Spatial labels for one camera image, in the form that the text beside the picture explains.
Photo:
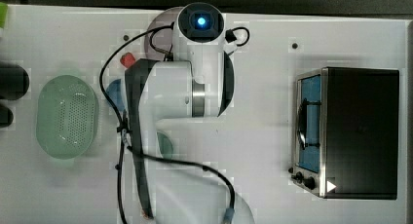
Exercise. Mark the small black pot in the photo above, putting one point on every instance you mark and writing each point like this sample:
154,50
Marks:
6,116

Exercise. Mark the green perforated colander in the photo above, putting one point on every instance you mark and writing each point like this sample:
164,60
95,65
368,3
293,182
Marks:
66,117

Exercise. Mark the green object at corner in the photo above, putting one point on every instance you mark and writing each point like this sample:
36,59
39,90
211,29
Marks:
3,14

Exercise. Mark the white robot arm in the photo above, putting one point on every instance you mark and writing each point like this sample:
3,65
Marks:
196,83

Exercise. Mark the red toy strawberry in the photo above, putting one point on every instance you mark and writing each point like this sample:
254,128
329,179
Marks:
128,60

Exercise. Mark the lilac round plate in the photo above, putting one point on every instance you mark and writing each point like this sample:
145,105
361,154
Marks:
162,39

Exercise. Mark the blue round bowl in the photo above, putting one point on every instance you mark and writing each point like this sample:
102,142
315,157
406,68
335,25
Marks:
114,92

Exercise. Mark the large black pot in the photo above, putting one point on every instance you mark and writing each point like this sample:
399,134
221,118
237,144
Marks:
14,82

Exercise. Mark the silver black toaster oven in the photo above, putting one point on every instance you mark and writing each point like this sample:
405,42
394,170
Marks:
345,143

